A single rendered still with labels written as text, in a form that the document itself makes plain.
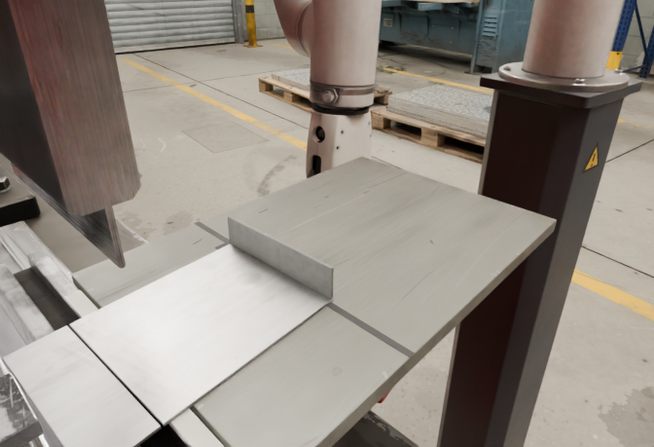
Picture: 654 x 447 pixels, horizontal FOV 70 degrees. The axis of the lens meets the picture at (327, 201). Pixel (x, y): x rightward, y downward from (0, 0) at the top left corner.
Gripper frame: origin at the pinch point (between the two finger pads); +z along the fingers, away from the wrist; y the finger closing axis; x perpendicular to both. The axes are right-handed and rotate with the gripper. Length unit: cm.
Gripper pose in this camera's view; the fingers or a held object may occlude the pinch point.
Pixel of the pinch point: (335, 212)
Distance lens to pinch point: 66.8
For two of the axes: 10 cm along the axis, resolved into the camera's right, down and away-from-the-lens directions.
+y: 5.7, -2.9, 7.7
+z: -0.4, 9.2, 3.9
